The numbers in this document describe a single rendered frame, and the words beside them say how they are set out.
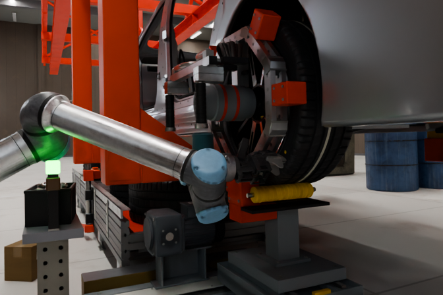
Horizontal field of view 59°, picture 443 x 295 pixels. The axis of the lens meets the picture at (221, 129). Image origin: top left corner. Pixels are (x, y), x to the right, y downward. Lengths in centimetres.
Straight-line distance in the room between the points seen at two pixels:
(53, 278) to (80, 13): 278
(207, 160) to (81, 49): 294
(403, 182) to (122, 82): 417
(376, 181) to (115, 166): 408
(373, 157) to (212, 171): 450
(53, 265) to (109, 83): 78
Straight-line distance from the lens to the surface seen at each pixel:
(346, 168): 739
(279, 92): 123
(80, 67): 378
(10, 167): 132
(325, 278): 156
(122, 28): 188
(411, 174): 542
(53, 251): 152
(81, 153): 371
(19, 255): 237
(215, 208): 107
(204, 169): 97
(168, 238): 168
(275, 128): 128
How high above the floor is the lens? 71
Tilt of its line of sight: 1 degrees up
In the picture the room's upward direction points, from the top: 1 degrees counter-clockwise
